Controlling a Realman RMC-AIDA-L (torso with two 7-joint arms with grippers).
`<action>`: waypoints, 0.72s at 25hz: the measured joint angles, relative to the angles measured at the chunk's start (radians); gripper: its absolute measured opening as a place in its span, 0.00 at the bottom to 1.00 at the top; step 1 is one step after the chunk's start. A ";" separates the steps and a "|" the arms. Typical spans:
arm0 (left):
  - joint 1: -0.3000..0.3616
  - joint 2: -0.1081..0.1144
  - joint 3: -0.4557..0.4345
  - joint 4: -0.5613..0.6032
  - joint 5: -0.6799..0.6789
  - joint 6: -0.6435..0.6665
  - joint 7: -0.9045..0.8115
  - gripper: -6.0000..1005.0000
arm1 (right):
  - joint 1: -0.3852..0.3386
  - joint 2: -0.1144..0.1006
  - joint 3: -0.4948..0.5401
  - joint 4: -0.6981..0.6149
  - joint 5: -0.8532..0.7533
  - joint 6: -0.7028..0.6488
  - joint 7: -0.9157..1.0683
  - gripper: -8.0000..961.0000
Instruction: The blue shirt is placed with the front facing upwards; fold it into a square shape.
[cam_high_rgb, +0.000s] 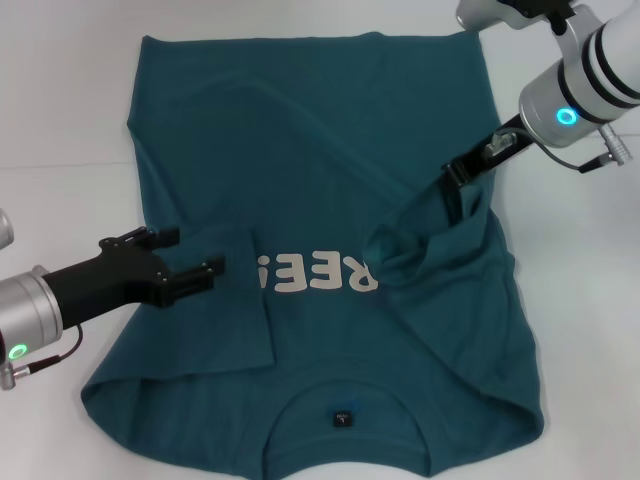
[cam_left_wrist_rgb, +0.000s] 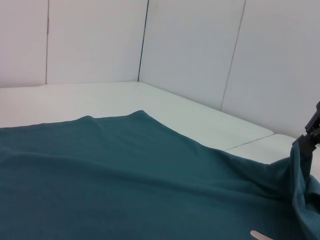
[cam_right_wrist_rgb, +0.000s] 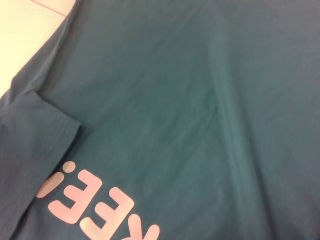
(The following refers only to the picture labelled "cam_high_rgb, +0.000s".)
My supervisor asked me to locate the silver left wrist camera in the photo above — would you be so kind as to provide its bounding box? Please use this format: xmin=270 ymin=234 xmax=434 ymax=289
xmin=0 ymin=208 xmax=16 ymax=250

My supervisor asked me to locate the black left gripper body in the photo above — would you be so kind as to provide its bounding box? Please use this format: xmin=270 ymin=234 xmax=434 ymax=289
xmin=42 ymin=231 xmax=176 ymax=326

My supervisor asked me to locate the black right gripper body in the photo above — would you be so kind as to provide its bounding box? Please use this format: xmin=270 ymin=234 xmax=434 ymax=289
xmin=448 ymin=113 xmax=537 ymax=190

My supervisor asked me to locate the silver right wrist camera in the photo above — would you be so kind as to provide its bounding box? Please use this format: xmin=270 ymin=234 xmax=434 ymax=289
xmin=455 ymin=0 xmax=577 ymax=32

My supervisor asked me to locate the teal t-shirt with white print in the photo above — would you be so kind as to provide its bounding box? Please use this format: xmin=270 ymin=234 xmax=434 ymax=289
xmin=79 ymin=30 xmax=546 ymax=480

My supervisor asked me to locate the black cable with silver plug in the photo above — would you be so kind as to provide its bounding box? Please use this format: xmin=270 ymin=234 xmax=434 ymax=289
xmin=0 ymin=323 xmax=84 ymax=393

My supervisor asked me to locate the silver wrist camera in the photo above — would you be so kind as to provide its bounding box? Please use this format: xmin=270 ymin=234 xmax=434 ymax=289
xmin=455 ymin=0 xmax=577 ymax=32
xmin=0 ymin=208 xmax=16 ymax=250

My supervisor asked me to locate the grey cable with silver plug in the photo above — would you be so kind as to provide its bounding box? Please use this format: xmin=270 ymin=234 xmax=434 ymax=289
xmin=543 ymin=124 xmax=627 ymax=175

